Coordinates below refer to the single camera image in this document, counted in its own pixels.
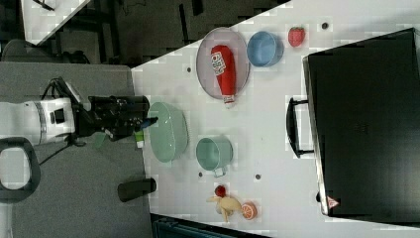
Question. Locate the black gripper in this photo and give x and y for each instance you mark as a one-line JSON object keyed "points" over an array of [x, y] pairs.
{"points": [[120, 116]]}

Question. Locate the red plush ketchup bottle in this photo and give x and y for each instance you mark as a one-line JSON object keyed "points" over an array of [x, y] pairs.
{"points": [[223, 64]]}

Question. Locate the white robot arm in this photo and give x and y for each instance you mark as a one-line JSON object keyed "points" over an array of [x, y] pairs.
{"points": [[29, 124]]}

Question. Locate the pale pink round plate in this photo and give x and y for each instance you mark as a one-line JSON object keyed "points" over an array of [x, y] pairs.
{"points": [[205, 72]]}

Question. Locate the green white marker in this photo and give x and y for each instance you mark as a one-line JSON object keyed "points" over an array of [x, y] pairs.
{"points": [[140, 139]]}

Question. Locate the large green oval bowl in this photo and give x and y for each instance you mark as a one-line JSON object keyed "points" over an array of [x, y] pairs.
{"points": [[169, 135]]}

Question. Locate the small red toy fruit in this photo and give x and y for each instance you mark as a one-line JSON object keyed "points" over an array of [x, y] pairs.
{"points": [[220, 191]]}

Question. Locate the orange slice toy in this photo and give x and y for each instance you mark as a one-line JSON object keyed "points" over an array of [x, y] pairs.
{"points": [[249, 210]]}

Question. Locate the blue bowl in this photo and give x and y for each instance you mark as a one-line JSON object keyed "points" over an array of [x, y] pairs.
{"points": [[264, 49]]}

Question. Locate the red toy strawberry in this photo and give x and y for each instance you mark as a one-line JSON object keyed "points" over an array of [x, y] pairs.
{"points": [[296, 36]]}

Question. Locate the green cup with handle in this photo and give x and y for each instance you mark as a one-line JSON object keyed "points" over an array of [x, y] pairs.
{"points": [[214, 154]]}

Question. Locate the black oven with handle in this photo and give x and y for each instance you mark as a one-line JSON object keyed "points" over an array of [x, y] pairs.
{"points": [[363, 102]]}

